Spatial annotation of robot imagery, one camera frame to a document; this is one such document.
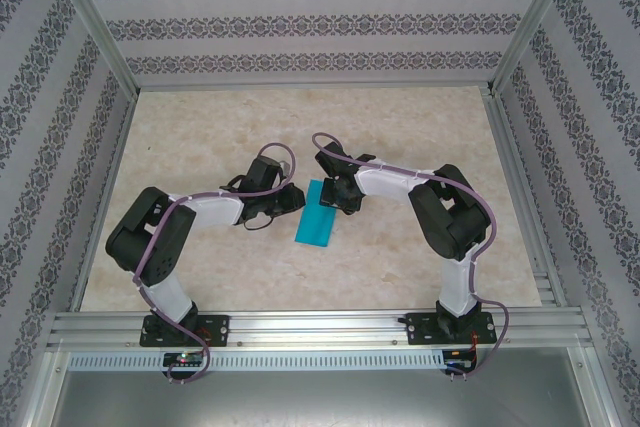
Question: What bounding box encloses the blue square paper sheet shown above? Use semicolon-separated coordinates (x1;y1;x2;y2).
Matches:
293;178;340;250

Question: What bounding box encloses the grey metal sheet panel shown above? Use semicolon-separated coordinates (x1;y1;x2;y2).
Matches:
47;369;609;427

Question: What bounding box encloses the aluminium frame crossbar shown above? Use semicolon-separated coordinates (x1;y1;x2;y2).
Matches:
133;79;496;93

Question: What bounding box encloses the aluminium mounting rail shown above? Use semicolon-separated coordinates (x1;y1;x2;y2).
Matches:
47;307;594;352

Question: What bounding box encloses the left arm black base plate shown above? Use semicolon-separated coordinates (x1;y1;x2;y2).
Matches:
139;314;231;348

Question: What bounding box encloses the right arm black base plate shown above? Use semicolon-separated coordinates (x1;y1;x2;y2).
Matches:
405;311;500;347

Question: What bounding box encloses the slotted metal cable duct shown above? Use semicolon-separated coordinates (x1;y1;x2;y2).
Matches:
67;349;481;372

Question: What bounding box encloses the aluminium table side rail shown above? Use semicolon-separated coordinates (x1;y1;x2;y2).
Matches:
68;91;140;313
479;88;571;311

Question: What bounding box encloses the short aluminium frame post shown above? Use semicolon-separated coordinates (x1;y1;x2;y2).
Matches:
17;346;69;427
569;346;629;427

